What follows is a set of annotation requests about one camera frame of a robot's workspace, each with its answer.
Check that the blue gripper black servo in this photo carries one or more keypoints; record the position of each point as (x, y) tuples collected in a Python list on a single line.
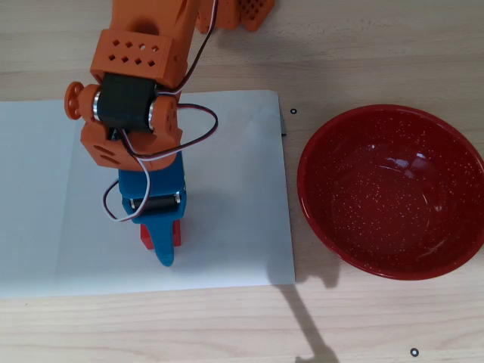
[(153, 187)]

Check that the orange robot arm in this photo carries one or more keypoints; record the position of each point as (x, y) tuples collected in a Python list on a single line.
[(140, 34)]

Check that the dark tape strip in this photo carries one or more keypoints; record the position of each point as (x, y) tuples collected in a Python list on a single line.
[(283, 126)]

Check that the red speckled bowl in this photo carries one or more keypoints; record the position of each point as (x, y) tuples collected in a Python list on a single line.
[(389, 196)]

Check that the white paper sheet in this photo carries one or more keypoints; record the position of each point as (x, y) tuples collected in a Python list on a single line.
[(234, 211)]

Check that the red cube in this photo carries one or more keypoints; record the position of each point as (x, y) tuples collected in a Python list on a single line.
[(177, 236)]

